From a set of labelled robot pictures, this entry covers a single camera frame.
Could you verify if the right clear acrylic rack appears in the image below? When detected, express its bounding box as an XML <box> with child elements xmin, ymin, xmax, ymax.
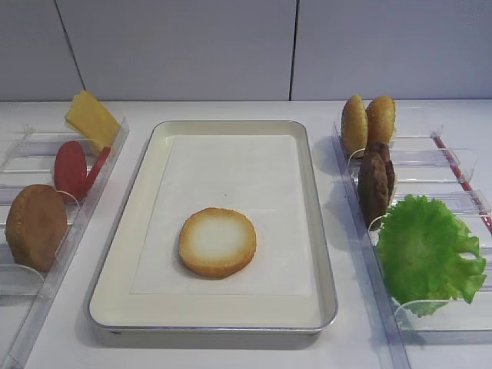
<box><xmin>333</xmin><ymin>109</ymin><xmax>491</xmax><ymax>368</ymax></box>

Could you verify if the bun top right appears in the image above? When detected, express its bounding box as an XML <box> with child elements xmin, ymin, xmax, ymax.
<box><xmin>366</xmin><ymin>96</ymin><xmax>396</xmax><ymax>145</ymax></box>

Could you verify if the yellow cheese slice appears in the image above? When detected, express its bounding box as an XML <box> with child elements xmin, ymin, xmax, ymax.
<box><xmin>65</xmin><ymin>90</ymin><xmax>120</xmax><ymax>156</ymax></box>

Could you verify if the brown meat patty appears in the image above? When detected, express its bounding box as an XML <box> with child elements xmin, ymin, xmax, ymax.
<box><xmin>357</xmin><ymin>142</ymin><xmax>392</xmax><ymax>228</ymax></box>
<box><xmin>385</xmin><ymin>160</ymin><xmax>395</xmax><ymax>204</ymax></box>

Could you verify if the green lettuce leaf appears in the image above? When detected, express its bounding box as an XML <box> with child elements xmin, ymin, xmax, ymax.
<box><xmin>377</xmin><ymin>194</ymin><xmax>486</xmax><ymax>317</ymax></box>

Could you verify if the left clear acrylic rack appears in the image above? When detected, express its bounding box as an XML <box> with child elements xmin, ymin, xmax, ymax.
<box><xmin>1</xmin><ymin>122</ymin><xmax>128</xmax><ymax>368</ymax></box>

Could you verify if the white paper liner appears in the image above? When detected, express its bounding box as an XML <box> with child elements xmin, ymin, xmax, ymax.
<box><xmin>131</xmin><ymin>135</ymin><xmax>312</xmax><ymax>296</ymax></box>

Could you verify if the bun top left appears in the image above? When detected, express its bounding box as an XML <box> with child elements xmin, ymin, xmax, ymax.
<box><xmin>341</xmin><ymin>94</ymin><xmax>368</xmax><ymax>158</ymax></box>

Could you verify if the red tomato slice left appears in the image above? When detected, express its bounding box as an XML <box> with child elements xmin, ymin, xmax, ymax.
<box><xmin>54</xmin><ymin>141</ymin><xmax>87</xmax><ymax>203</ymax></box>

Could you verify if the red tomato slice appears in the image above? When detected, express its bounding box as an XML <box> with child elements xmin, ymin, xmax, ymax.
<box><xmin>83</xmin><ymin>147</ymin><xmax>111</xmax><ymax>197</ymax></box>
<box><xmin>54</xmin><ymin>141</ymin><xmax>87</xmax><ymax>203</ymax></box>

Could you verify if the brown meat patty rear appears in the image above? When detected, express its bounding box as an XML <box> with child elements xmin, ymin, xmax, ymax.
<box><xmin>385</xmin><ymin>160</ymin><xmax>395</xmax><ymax>204</ymax></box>

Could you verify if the brown meat patty front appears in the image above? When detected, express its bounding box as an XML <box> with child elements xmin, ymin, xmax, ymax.
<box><xmin>357</xmin><ymin>142</ymin><xmax>392</xmax><ymax>228</ymax></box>

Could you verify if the red tomato slice right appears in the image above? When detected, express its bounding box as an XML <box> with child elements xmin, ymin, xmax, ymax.
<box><xmin>83</xmin><ymin>147</ymin><xmax>111</xmax><ymax>197</ymax></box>

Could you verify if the bun slice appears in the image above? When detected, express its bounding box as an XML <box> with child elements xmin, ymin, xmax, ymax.
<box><xmin>5</xmin><ymin>184</ymin><xmax>68</xmax><ymax>273</ymax></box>
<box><xmin>178</xmin><ymin>208</ymin><xmax>257</xmax><ymax>279</ymax></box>

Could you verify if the cream metal tray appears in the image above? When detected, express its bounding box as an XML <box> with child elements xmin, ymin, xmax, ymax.
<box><xmin>88</xmin><ymin>121</ymin><xmax>337</xmax><ymax>332</ymax></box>

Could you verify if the clear acrylic rack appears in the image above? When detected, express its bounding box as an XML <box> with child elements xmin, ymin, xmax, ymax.
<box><xmin>333</xmin><ymin>109</ymin><xmax>491</xmax><ymax>368</ymax></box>
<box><xmin>1</xmin><ymin>122</ymin><xmax>128</xmax><ymax>368</ymax></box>

